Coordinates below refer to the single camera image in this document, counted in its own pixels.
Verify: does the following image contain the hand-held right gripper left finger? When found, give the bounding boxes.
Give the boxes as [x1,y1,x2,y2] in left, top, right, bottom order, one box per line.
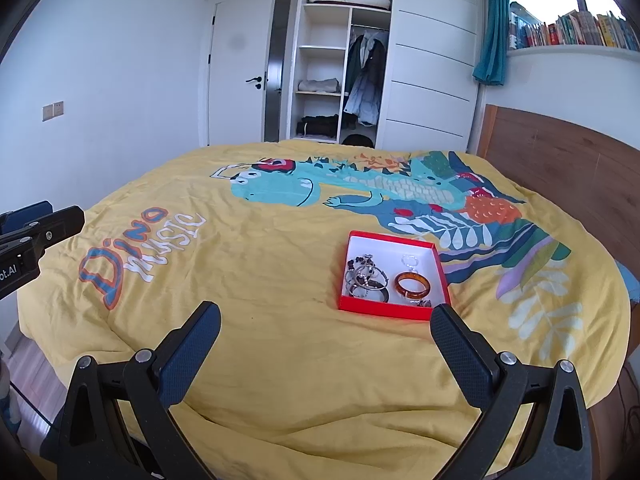
[40,300,223,480]

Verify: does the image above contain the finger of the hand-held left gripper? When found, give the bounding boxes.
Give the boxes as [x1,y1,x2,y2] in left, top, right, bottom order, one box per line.
[29,205,87,249]
[0,201,54,234]

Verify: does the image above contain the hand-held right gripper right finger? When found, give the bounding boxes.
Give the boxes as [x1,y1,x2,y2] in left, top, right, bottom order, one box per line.
[429,302,597,480]

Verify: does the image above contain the amber bangle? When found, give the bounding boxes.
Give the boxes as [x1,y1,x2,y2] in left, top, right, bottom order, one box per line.
[393,270,432,299]

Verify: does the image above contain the red jewelry box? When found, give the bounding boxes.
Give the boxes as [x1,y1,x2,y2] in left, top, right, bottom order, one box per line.
[337,230,452,322]

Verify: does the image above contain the large gold hoop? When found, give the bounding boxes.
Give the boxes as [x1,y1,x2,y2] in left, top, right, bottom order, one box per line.
[356,266,389,292]

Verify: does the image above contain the yellow dinosaur printed blanket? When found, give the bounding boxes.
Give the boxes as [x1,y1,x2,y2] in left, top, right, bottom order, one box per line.
[16,141,634,480]

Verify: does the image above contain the dark metal bangle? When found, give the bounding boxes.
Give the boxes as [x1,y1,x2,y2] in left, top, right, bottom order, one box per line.
[347,281,391,304]

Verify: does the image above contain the wooden headboard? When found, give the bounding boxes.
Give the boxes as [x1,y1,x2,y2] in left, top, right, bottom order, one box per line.
[475,103,640,286]

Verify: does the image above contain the white door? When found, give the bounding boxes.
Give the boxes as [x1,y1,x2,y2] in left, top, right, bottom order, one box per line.
[206,0,279,149]

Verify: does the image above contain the folded dark clothes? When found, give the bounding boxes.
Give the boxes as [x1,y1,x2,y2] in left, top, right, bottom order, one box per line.
[296,115,341,139]

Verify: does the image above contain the folded beige clothes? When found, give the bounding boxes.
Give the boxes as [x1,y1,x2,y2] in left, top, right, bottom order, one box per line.
[297,78,342,95]

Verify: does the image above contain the hanging clothes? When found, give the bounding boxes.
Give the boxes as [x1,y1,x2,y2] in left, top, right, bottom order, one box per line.
[342,29,390,129]

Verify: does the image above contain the white wardrobe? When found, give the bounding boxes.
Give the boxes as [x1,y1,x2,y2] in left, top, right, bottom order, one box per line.
[289,0,490,154]

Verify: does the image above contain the teal curtain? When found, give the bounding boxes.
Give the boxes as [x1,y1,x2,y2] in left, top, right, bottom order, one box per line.
[472,0,516,87]

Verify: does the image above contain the row of books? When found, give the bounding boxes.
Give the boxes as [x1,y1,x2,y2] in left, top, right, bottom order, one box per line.
[507,2,640,52]

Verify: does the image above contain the dark beaded bracelet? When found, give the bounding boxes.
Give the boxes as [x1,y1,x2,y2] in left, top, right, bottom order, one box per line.
[347,255,377,282]

